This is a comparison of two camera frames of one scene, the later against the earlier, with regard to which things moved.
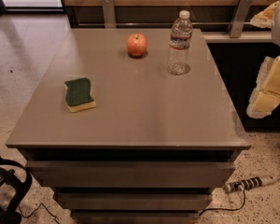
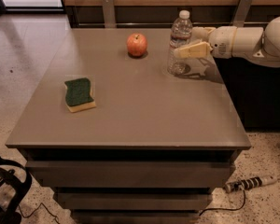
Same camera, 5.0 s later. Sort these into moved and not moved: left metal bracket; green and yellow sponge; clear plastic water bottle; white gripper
Moved: white gripper
Not moved: green and yellow sponge; clear plastic water bottle; left metal bracket
